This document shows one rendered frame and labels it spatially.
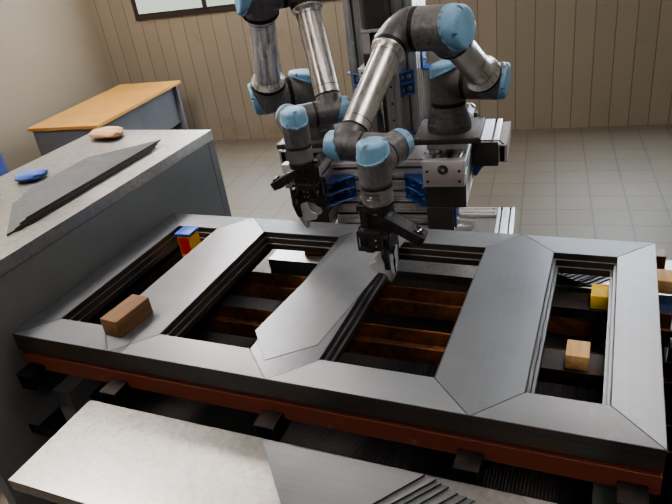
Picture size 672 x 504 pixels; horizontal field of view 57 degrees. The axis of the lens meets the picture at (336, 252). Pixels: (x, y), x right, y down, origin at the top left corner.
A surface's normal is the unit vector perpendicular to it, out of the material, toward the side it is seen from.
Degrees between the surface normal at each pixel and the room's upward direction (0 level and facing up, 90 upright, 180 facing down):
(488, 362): 0
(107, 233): 90
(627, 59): 90
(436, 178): 90
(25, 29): 90
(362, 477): 0
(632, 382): 0
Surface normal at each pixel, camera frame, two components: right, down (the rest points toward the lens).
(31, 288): 0.91, 0.07
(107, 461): -0.13, -0.87
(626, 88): -0.28, 0.49
